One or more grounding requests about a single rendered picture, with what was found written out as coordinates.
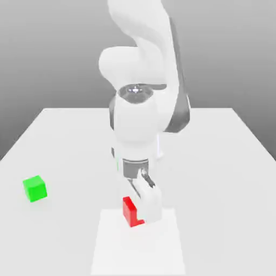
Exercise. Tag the small green cube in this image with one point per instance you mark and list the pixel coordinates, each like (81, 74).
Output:
(35, 189)

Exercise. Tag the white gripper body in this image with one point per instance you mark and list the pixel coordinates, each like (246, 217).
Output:
(148, 202)

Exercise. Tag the small red cube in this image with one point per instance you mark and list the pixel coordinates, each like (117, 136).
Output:
(129, 210)

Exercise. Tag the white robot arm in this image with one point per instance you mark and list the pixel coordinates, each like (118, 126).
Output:
(138, 120)

